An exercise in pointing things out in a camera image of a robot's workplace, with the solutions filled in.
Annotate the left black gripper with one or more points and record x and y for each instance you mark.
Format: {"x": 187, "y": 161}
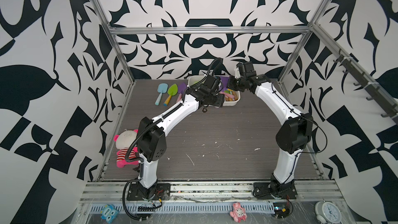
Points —
{"x": 218, "y": 101}

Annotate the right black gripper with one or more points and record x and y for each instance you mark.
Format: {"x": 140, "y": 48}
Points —
{"x": 230, "y": 83}

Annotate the white plastic storage box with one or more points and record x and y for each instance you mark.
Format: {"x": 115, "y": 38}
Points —
{"x": 231, "y": 97}

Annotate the purple shovel pink handle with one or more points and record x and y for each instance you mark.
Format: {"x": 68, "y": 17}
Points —
{"x": 181, "y": 89}

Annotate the green shovel yellow handle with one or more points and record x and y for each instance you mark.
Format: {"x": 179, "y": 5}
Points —
{"x": 173, "y": 89}

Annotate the blue toy shovel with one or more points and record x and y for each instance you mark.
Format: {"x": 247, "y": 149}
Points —
{"x": 162, "y": 89}

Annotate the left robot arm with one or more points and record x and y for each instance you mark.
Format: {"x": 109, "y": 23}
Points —
{"x": 152, "y": 133}

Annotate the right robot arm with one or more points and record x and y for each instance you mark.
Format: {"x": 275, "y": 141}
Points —
{"x": 296, "y": 127}

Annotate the purple shovel in box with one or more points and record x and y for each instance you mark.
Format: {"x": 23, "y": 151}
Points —
{"x": 224, "y": 81}

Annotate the pink striped plush doll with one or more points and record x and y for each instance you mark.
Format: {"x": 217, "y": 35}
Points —
{"x": 123, "y": 142}

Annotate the pink bear toy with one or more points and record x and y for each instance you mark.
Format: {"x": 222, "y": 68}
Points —
{"x": 238, "y": 213}

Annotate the small green circuit board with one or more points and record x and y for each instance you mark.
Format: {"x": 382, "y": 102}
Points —
{"x": 282, "y": 211}

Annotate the blue owl toy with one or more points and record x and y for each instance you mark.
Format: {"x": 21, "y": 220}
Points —
{"x": 109, "y": 213}

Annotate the white alarm clock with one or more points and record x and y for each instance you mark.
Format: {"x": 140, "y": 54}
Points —
{"x": 327, "y": 213}

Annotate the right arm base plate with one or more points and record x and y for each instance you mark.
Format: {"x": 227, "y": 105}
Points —
{"x": 274, "y": 191}

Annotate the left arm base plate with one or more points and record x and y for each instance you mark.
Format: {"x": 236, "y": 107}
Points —
{"x": 138, "y": 192}

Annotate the white slotted cable duct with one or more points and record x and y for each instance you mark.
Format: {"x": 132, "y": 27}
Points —
{"x": 192, "y": 208}

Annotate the black wall hook rack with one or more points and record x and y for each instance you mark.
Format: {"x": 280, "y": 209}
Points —
{"x": 365, "y": 81}

